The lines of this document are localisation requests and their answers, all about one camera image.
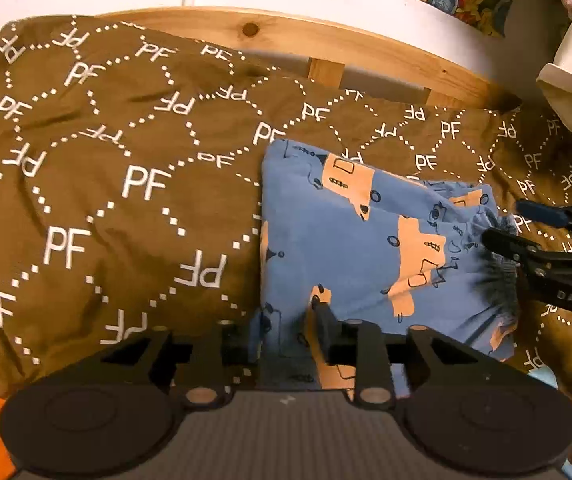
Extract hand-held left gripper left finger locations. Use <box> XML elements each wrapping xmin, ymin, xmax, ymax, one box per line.
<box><xmin>100</xmin><ymin>326</ymin><xmax>258</xmax><ymax>410</ymax></box>

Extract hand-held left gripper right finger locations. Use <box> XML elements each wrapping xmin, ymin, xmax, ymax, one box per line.
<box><xmin>310</xmin><ymin>301</ymin><xmax>488</xmax><ymax>408</ymax></box>

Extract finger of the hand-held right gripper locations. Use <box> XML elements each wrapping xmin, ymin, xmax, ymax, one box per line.
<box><xmin>481</xmin><ymin>226</ymin><xmax>549</xmax><ymax>276</ymax></box>
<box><xmin>514</xmin><ymin>198</ymin><xmax>572</xmax><ymax>257</ymax></box>

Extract blue orange printed pants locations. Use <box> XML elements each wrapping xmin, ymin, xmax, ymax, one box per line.
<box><xmin>246</xmin><ymin>139</ymin><xmax>523</xmax><ymax>397</ymax></box>

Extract brown printed blanket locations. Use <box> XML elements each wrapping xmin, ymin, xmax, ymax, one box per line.
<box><xmin>0</xmin><ymin>14</ymin><xmax>572</xmax><ymax>403</ymax></box>

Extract wooden bed frame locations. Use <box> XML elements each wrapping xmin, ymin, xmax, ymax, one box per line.
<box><xmin>0</xmin><ymin>6</ymin><xmax>523</xmax><ymax>112</ymax></box>

